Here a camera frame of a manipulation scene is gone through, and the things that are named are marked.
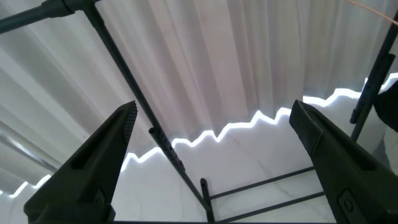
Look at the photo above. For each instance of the white curtain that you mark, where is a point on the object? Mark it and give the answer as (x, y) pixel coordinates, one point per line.
(217, 62)

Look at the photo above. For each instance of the black short-sleeved shirt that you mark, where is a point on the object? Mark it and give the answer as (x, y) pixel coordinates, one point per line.
(388, 109)

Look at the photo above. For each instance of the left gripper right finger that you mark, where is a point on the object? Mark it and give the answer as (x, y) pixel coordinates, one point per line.
(351, 180)

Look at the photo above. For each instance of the black clothes rack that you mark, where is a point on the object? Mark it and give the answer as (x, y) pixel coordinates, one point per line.
(124, 69)

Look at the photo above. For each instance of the pink clothes hanger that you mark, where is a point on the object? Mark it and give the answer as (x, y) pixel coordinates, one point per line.
(373, 11)

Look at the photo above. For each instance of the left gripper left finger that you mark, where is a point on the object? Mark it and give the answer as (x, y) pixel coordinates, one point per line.
(81, 186)

